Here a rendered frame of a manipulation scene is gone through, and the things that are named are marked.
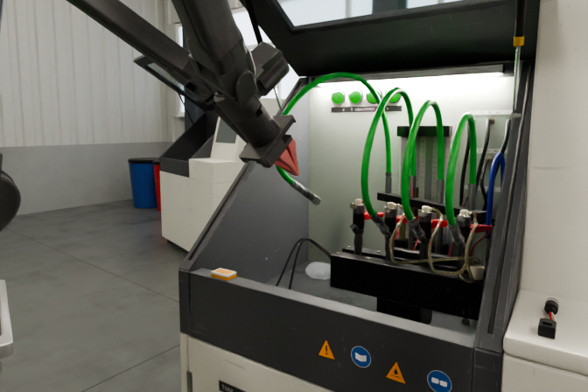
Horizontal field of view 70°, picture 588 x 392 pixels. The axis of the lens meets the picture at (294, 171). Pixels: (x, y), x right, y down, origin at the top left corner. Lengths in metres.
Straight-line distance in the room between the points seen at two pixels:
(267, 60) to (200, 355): 0.71
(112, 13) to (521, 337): 0.90
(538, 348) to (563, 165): 0.37
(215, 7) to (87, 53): 7.28
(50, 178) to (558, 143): 7.04
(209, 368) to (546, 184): 0.82
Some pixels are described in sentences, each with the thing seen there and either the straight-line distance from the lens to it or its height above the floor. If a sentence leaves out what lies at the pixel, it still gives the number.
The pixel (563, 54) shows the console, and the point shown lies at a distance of 1.00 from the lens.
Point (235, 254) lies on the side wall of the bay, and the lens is 1.15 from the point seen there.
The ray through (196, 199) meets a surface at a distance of 4.01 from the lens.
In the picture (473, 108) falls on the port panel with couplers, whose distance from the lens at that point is 1.22.
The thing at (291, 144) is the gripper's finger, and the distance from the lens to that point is 0.71.
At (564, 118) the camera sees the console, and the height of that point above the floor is 1.30.
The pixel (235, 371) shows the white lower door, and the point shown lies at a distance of 1.03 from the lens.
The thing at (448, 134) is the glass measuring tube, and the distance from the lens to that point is 1.19.
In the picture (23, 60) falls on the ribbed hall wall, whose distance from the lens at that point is 7.36.
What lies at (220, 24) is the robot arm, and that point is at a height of 1.41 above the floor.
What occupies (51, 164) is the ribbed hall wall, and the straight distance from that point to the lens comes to 7.41.
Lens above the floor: 1.29
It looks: 6 degrees down
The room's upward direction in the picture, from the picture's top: straight up
